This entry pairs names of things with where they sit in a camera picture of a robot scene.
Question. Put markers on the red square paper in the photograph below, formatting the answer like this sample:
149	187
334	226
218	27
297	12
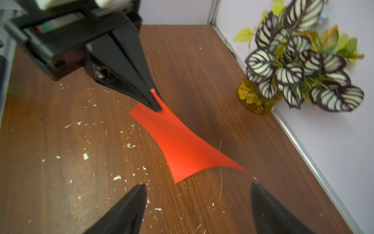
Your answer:
185	152

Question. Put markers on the artificial plant in amber vase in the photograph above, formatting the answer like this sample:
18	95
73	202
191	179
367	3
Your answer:
294	63

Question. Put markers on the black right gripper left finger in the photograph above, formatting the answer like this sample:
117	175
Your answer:
126	216

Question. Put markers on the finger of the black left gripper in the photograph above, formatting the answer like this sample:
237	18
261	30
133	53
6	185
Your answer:
103	54
133	78

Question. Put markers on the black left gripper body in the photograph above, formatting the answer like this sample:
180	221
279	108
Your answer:
55	39

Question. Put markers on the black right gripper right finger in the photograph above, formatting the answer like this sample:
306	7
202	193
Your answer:
270	216

